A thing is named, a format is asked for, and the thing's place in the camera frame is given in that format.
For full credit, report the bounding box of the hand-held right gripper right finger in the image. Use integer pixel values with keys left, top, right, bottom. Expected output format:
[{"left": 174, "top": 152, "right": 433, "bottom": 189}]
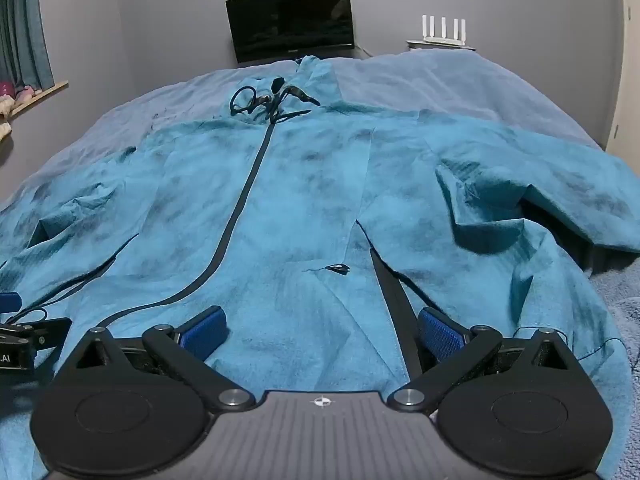
[{"left": 387, "top": 306, "right": 576, "bottom": 416}]

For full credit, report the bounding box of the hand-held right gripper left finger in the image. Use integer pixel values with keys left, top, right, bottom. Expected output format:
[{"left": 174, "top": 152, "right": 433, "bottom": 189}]
[{"left": 70, "top": 305, "right": 257, "bottom": 415}]

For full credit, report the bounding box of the teal zip-up jacket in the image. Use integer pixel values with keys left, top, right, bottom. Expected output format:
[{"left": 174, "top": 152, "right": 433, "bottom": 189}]
[{"left": 0, "top": 55, "right": 640, "bottom": 480}]

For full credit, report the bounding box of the wooden windowsill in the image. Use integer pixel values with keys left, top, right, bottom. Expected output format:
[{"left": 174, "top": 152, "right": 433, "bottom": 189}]
[{"left": 7, "top": 80, "right": 69, "bottom": 121}]

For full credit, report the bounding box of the blue-grey bed blanket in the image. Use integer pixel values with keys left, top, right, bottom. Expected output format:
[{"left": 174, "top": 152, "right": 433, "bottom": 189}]
[{"left": 0, "top": 49, "right": 640, "bottom": 480}]

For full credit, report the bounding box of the teal curtain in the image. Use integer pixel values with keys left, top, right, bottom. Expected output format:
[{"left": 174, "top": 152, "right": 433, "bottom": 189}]
[{"left": 0, "top": 0, "right": 55, "bottom": 92}]

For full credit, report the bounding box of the small grey side shelf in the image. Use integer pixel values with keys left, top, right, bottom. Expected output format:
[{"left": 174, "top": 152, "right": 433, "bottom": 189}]
[{"left": 405, "top": 39, "right": 476, "bottom": 53}]

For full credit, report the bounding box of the white router with antennas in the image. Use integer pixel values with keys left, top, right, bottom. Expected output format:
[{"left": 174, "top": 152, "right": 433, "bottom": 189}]
[{"left": 421, "top": 15, "right": 469, "bottom": 44}]

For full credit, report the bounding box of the black monitor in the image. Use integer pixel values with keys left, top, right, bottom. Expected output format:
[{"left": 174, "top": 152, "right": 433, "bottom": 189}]
[{"left": 225, "top": 0, "right": 356, "bottom": 65}]

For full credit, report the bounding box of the beige wardrobe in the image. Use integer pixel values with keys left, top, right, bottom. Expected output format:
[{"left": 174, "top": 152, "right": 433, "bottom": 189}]
[{"left": 602, "top": 0, "right": 640, "bottom": 161}]

